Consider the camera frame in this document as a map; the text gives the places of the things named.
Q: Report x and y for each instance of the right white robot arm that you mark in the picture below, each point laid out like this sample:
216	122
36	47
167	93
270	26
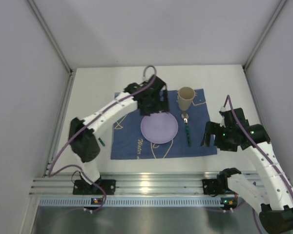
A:
275	206

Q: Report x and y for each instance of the blue fish placemat cloth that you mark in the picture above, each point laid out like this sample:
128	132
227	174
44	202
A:
128	142

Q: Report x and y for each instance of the fork with teal handle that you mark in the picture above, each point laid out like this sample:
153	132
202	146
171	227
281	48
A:
101	141

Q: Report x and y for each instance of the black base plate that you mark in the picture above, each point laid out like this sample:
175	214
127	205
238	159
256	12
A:
83	188
214	187

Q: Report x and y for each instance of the perforated cable tray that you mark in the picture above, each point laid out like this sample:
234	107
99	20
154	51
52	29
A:
138	202

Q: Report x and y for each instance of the beige paper cup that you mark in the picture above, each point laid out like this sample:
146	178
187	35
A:
185	98

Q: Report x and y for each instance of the spoon with teal handle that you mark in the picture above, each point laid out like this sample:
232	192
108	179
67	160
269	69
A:
185	118

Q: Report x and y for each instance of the aluminium mounting rail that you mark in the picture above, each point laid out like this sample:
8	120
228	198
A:
132	184

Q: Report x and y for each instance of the purple plate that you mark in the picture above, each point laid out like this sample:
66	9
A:
159	128

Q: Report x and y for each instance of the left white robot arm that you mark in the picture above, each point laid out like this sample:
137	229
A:
84	133

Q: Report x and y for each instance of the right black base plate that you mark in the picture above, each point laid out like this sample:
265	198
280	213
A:
214	187

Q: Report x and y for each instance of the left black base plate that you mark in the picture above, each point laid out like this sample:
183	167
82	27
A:
83	188

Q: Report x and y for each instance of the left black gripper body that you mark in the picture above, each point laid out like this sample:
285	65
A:
155	107

